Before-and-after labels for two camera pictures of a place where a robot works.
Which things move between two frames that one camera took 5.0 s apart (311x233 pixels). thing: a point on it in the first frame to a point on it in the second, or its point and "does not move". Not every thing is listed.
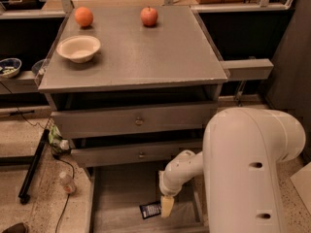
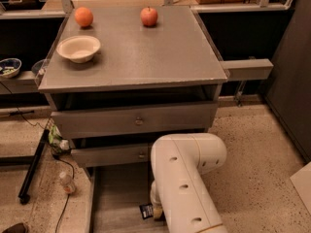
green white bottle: x=56 y=141 does not move
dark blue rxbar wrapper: x=151 y=210 does not move
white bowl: x=81 y=49 does not move
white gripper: x=166 y=188 to x=155 y=199
